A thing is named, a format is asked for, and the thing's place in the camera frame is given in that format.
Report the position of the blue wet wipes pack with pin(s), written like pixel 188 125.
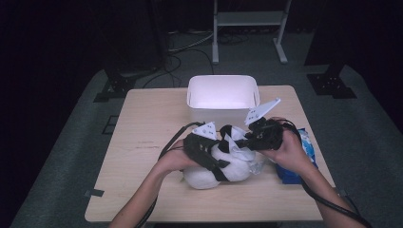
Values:
pixel 286 175

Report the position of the black stand base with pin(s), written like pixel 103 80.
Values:
pixel 329 85
pixel 117 85

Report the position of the white plastic storage bin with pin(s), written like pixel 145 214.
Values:
pixel 221 95

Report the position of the person's right hand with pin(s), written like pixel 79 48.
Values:
pixel 291 155

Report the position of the panda plush toy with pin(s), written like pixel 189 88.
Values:
pixel 202 179

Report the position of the person's left hand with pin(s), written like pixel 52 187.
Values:
pixel 176 160

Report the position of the white metal stand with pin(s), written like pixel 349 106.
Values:
pixel 250 18

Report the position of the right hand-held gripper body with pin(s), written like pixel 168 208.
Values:
pixel 267 136

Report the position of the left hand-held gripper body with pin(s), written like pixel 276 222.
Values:
pixel 199 148

